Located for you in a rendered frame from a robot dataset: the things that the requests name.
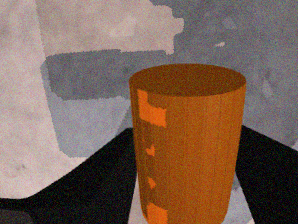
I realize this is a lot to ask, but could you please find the orange knob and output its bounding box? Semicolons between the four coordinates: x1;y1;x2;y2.
129;63;247;224

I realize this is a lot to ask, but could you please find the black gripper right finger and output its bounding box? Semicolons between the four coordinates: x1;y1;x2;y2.
234;125;298;224

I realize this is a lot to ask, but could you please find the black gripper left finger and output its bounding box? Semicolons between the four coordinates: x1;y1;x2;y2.
0;127;137;224

